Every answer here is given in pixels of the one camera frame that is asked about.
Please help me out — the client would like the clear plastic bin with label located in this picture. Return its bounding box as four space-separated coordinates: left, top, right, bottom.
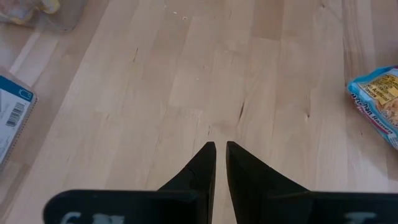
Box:
0 67 39 171

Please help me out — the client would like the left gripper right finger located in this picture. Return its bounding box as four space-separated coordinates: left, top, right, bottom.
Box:
226 141 310 224

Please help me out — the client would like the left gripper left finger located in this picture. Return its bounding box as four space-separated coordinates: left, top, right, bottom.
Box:
158 141 217 224

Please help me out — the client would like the blue Maruchan ramen pack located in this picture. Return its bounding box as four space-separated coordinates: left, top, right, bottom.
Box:
346 64 398 151

